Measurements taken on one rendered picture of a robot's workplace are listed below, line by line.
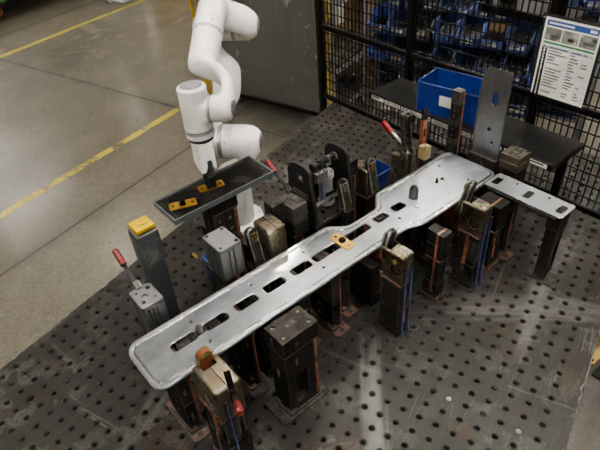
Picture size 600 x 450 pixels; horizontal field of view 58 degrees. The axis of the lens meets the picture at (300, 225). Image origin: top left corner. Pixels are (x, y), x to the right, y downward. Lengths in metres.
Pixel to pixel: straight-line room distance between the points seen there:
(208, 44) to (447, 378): 1.22
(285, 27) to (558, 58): 2.36
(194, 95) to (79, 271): 2.08
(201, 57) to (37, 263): 2.26
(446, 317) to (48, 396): 1.30
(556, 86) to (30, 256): 3.00
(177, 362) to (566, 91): 1.65
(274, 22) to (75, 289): 2.30
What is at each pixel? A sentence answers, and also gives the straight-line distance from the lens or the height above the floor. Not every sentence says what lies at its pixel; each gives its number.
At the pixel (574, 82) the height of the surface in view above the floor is 1.24.
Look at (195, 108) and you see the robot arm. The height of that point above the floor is 1.45.
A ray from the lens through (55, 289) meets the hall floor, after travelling 3.39.
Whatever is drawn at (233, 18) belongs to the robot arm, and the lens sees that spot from 1.86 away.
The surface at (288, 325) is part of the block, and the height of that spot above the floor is 1.03.
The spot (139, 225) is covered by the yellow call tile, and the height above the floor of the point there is 1.16.
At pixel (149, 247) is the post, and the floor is 1.09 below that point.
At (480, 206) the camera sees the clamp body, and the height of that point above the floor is 1.04.
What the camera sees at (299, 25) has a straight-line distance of 4.09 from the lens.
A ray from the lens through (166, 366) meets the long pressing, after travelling 1.46.
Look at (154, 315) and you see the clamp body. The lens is 1.57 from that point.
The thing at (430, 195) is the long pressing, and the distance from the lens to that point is 1.93.
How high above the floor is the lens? 2.11
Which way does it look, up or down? 38 degrees down
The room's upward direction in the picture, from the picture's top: 5 degrees counter-clockwise
